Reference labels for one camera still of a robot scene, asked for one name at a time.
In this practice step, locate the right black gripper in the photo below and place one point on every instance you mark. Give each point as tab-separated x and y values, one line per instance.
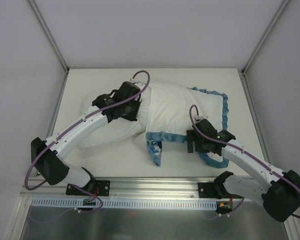
190	141

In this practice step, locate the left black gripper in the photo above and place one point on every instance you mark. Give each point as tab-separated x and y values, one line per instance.
131	110

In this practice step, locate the white pillow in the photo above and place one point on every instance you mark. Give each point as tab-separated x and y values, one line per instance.
119	129

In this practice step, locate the blue patterned pillowcase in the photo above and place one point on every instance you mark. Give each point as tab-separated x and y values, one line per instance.
165	114

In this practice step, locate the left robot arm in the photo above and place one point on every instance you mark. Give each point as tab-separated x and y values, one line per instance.
48	156

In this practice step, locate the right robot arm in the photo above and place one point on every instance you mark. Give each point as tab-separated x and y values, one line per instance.
278	191

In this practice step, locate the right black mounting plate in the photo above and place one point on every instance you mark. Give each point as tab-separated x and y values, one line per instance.
214	191

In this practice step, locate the black mounting plate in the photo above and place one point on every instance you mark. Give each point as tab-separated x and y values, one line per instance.
214	191
94	186

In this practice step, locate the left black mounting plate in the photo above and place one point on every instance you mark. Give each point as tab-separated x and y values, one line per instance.
94	186

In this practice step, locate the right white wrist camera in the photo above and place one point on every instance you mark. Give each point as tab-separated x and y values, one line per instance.
199	118

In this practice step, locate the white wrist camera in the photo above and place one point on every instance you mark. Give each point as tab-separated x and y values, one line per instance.
199	118
138	83

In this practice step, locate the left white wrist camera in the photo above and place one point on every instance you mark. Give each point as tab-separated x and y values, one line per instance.
138	83

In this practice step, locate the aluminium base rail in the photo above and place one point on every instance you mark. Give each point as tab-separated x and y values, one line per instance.
145	188

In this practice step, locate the right aluminium frame post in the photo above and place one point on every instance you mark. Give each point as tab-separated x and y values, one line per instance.
265	35

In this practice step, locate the aluminium frame post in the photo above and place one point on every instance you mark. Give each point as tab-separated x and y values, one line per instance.
265	35
45	28

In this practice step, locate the left aluminium frame post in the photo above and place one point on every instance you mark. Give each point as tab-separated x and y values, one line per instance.
45	28

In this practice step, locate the white slotted cable duct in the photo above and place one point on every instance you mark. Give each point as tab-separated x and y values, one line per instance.
205	205

